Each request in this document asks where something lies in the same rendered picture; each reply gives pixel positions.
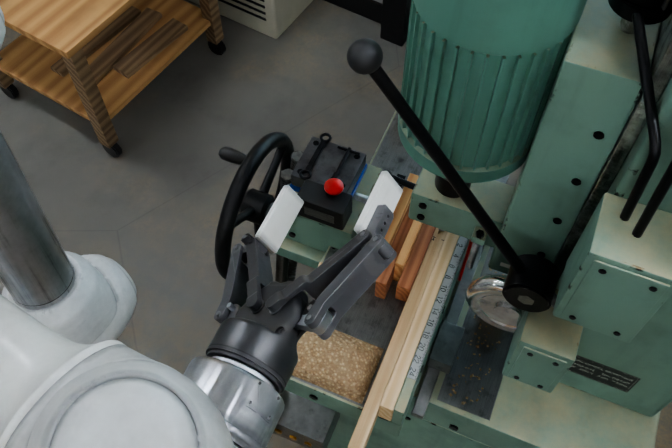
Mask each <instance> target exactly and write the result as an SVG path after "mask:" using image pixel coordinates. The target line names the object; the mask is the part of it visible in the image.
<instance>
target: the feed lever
mask: <svg viewBox="0 0 672 448"><path fill-rule="evenodd" d="M382 60H383V52H382V49H381V47H380V45H379V44H378V43H377V42H376V41H374V40H372V39H370V38H360V39H357V40H356V41H354V42H353V43H352V44H351V45H350V47H349V49H348V51H347V61H348V64H349V66H350V68H351V69H352V70H353V71H355V72H356V73H358V74H363V75H367V74H369V75H370V76H371V77H372V79H373V80H374V82H375V83H376V84H377V86H378V87H379V88H380V90H381V91H382V92H383V94H384V95H385V96H386V98H387V99H388V100H389V102H390V103H391V105H392V106H393V107H394V109H395V110H396V111H397V113H398V114H399V115H400V117H401V118H402V119H403V121H404V122H405V123H406V125H407V126H408V127H409V129H410V130H411V132H412V133H413V134H414V136H415V137H416V138H417V140H418V141H419V142H420V144H421V145H422V146H423V148H424V149H425V150H426V152H427V153H428V155H429V156H430V157H431V159H432V160H433V161H434V163H435V164H436V165H437V167H438V168H439V169H440V171H441V172H442V173H443V175H444V176H445V177H446V179H447V180H448V182H449V183H450V184H451V186H452V187H453V188H454V190H455V191H456V192H457V194H458V195H459V196H460V198H461V199H462V200H463V202H464V203H465V205H466V206H467V207H468V209H469V210H470V211H471V213H472V214H473V215H474V217H475V218H476V219H477V221H478V222H479V223H480V225H481V226H482V227H483V229H484V230H485V232H486V233H487V234H488V236H489V237H490V238H491V240H492V241H493V242H494V244H495V245H496V246H497V248H498V249H499V250H500V252H501V253H502V255H503V256H504V257H505V259H506V260H507V261H508V263H509V264H510V268H509V271H508V274H507V278H506V281H505V284H504V287H503V290H502V294H503V296H504V298H505V299H506V300H507V301H508V302H509V303H510V304H511V305H513V306H514V307H516V308H518V309H521V310H524V311H528V312H543V311H545V310H548V309H549V308H550V307H551V306H552V307H553V308H554V305H555V302H556V298H557V294H556V293H555V289H556V286H557V282H558V279H559V274H560V273H559V270H558V268H557V267H556V266H555V265H554V264H553V263H552V262H551V261H549V260H548V259H546V258H544V257H541V256H538V255H533V254H523V255H519V256H518V255H517V254H516V252H515V251H514V250H513V248H512V247H511V245H510V244H509V243H508V241H507V240H506V239H505V237H504V236H503V234H502V233H501V232H500V230H499V229H498V227H497V226H496V225H495V223H494V222H493V221H492V219H491V218H490V216H489V215H488V214H487V212H486V211H485V209H484V208H483V207H482V205H481V204H480V203H479V201H478V200H477V198H476V197H475V196H474V194H473V193H472V191H471V190H470V189H469V187H468V186H467V185H466V183H465V182H464V180H463V179H462V178H461V176H460V175H459V173H458V172H457V171H456V169H455V168H454V167H453V165H452V164H451V162H450V161H449V160H448V158H447V157H446V155H445V154H444V153H443V151H442V150H441V149H440V147H439V146H438V144H437V143H436V142H435V140H434V139H433V137H432V136H431V135H430V133H429V132H428V131H427V129H426V128H425V126H424V125H423V124H422V122H421V121H420V120H419V118H418V117H417V115H416V114H415V113H414V111H413V110H412V108H411V107H410V106H409V104H408V103H407V102H406V100H405V99H404V97H403V96H402V95H401V93H400V92H399V90H398V89H397V88H396V86H395V85H394V84H393V82H392V81H391V79H390V78H389V77H388V75H387V74H386V72H385V71H384V70H383V68H382V67H381V66H380V65H381V63H382Z"/></svg>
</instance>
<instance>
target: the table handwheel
mask: <svg viewBox="0 0 672 448"><path fill-rule="evenodd" d="M276 147H277V149H276V151H275V154H274V156H273V159H272V161H271V164H270V167H269V169H268V171H267V173H266V176H265V178H264V180H263V182H262V185H261V187H260V189H259V190H257V189H254V188H252V189H250V190H248V191H247V188H248V186H249V184H250V182H251V180H252V178H253V176H254V174H255V172H256V171H257V169H258V167H259V166H260V164H261V163H262V161H263V160H264V159H265V157H266V156H267V155H268V154H269V153H270V152H271V151H272V150H273V149H274V148H276ZM293 152H294V147H293V144H292V141H291V140H290V138H289V137H288V136H287V135H286V134H284V133H282V132H272V133H269V134H267V135H265V136H264V137H262V138H261V139H260V140H259V141H258V142H257V143H256V144H255V145H254V146H253V147H252V149H251V150H250V151H249V153H248V154H247V155H246V157H245V158H244V160H243V162H242V163H241V165H240V167H239V169H238V170H237V172H236V174H235V176H234V178H233V181H232V183H231V185H230V187H229V190H228V192H227V195H226V198H225V201H224V204H223V207H222V210H221V213H220V217H219V221H218V226H217V231H216V237H215V250H214V253H215V264H216V268H217V270H218V272H219V274H220V275H221V277H222V278H224V279H225V280H226V276H227V272H228V267H229V262H230V257H231V244H232V237H233V231H234V228H235V227H237V226H238V225H239V224H241V223H242V222H244V221H245V220H247V221H250V222H252V223H254V236H255V235H256V233H257V231H258V230H259V228H260V226H261V224H262V223H263V221H264V219H265V217H266V216H267V214H268V212H269V210H270V209H271V207H272V205H273V203H274V202H275V200H276V198H277V197H278V195H279V193H280V178H281V177H280V176H281V171H282V170H284V169H288V168H289V169H290V163H291V154H292V153H293ZM280 162H281V163H280ZM279 165H280V175H279V181H278V186H277V190H276V194H275V198H274V197H273V195H271V194H268V193H269V190H270V187H271V185H272V182H273V179H274V177H275V174H276V172H277V169H278V167H279ZM246 191H247V192H246ZM238 212H239V214H238Z"/></svg>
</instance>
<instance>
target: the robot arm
mask: <svg viewBox="0 0 672 448"><path fill-rule="evenodd" d="M26 180H27V179H26V178H25V176H24V174H23V172H22V170H21V168H20V166H19V165H18V163H17V161H16V159H15V157H14V155H13V153H12V152H11V150H10V148H9V146H8V144H7V142H6V141H5V139H4V137H3V135H2V133H1V131H0V281H1V282H2V283H3V285H4V288H3V291H2V295H1V294H0V448H266V446H267V444H268V442H269V440H270V438H271V436H272V434H273V432H274V430H275V427H276V425H277V423H278V421H279V419H280V417H281V415H282V413H283V411H284V406H285V405H284V401H283V399H282V397H281V396H280V395H279V394H280V393H282V392H283V391H284V389H285V387H286V385H287V383H288V381H289V379H290V377H291V375H292V373H293V371H294V369H295V366H296V364H297V362H298V354H297V342H298V340H299V339H300V338H301V337H302V335H303V334H304V333H305V332H306V331H309V332H314V333H316V334H317V335H318V336H319V337H320V338H321V339H322V340H326V339H328V338H329V337H330V336H331V335H332V333H333V331H334V330H335V328H336V326H337V324H338V322H339V321H340V319H341V318H342V316H343V315H344V314H345V313H346V312H347V311H348V310H349V309H350V308H351V307H352V305H353V304H354V303H355V302H356V301H357V300H358V299H359V298H360V297H361V295H362V294H363V293H364V292H365V291H366V290H367V289H368V288H369V287H370V286H371V284H372V283H373V282H374V281H375V280H376V279H377V278H378V277H379V276H380V275H381V273H382V272H383V271H384V270H385V269H386V268H387V267H388V266H389V265H390V263H391V262H392V261H393V260H394V259H395V258H396V256H397V252H396V251H395V250H394V249H393V248H392V246H391V245H390V244H389V243H388V242H387V241H386V240H385V236H386V234H387V232H388V229H389V226H390V225H391V223H392V221H393V218H394V214H393V212H394V210H395V208H396V205H397V203H398V201H399V199H400V197H401V194H402V192H403V190H402V189H401V187H400V186H399V185H398V184H397V182H396V181H395V180H394V179H393V177H392V176H391V175H390V174H389V172H388V171H382V172H381V174H380V176H379V178H378V180H377V182H376V184H375V186H374V188H373V190H372V192H371V194H370V196H369V198H368V200H367V202H366V205H365V207H364V209H363V211H362V213H361V215H360V217H359V219H358V221H357V223H356V225H355V227H354V231H355V232H356V233H357V235H356V236H355V237H354V238H353V239H351V240H350V241H349V242H348V243H346V244H345V245H344V246H343V247H342V248H340V249H339V250H338V251H337V252H336V253H334V254H333V255H332V256H331V257H329V258H328V259H327V260H326V261H325V262H323V263H322V264H321V265H320V266H318V267H317V268H316V269H315V270H314V271H312V272H311V273H310V274H309V275H301V276H299V277H298V278H297V279H295V280H294V281H287V282H283V283H279V282H276V281H273V275H272V268H271V261H270V254H269V251H270V252H271V253H272V254H274V253H277V251H278V249H279V248H280V246H281V244H282V242H283V240H284V239H285V237H286V235H287V233H288V231H289V229H290V228H291V226H292V224H293V222H294V220H295V218H296V217H297V215H298V213H299V211H300V209H301V207H302V206H303V204H304V201H303V200H302V199H301V198H300V197H299V196H298V195H297V193H296V192H295V191H294V190H293V189H292V188H291V187H290V186H289V185H284V186H283V188H282V190H281V191H280V193H279V195H278V197H277V198H276V200H275V202H274V203H273V205H272V207H271V209H270V210H269V212H268V214H267V216H266V217H265V219H264V221H263V223H262V224H261V226H260V228H259V230H258V231H257V233H256V235H255V237H253V236H252V235H251V234H250V233H246V234H245V235H244V236H243V237H242V239H241V241H242V242H243V243H244V244H245V245H243V246H242V245H241V244H240V243H238V244H236V245H235V246H234V247H233V249H232V252H231V257H230V262H229V267H228V272H227V276H226V281H225V286H224V291H223V296H222V300H221V302H220V304H219V306H218V308H217V311H216V313H215V315H214V319H215V320H216V321H217V322H218V323H220V324H221V325H220V327H219V329H218V330H217V332H216V334H215V336H214V338H213V339H212V341H211V343H210V345H209V346H208V348H207V350H206V356H199V357H195V358H194V359H193V360H191V362H190V363H189V365H188V367H187V369H186V370H185V372H184V374H183V375H182V374H181V373H180V372H178V371H177V370H175V369H173V368H171V367H169V366H167V365H165V364H162V363H160V362H157V361H155V360H152V359H150V358H148V357H146V356H144V355H142V354H140V353H138V352H137V351H135V350H133V349H131V348H129V347H127V346H126V345H125V344H123V343H122V342H120V341H118V340H117V338H118V337H119V336H120V335H121V334H122V332H123V331H124V329H125V328H126V326H127V325H128V323H129V321H130V319H131V317H132V314H133V312H134V309H135V306H136V303H137V296H136V294H137V290H136V286H135V284H134V282H133V280H132V278H131V277H130V275H129V274H128V273H127V272H126V270H125V269H124V268H123V267H122V266H121V265H120V264H118V263H117V262H116V261H114V260H112V259H110V258H107V257H105V256H102V255H97V254H89V255H82V256H80V255H78V254H76V253H73V252H68V251H64V249H63V248H62V246H61V244H60V242H59V240H58V238H57V237H56V235H55V233H54V231H53V229H52V227H51V225H50V224H49V222H48V220H47V218H46V216H45V214H44V213H43V211H42V209H41V207H40V205H39V203H38V201H37V200H36V198H35V196H34V194H33V192H32V190H31V189H30V187H29V185H28V183H27V181H26ZM363 245H364V247H363V248H362V246H363ZM268 250H269V251H268ZM242 261H243V262H244V263H243V262H242ZM303 290H305V291H306V292H307V293H308V294H309V295H310V296H311V297H312V298H314V299H313V300H312V301H311V302H308V296H307V294H306V293H305V292H304V291H303Z"/></svg>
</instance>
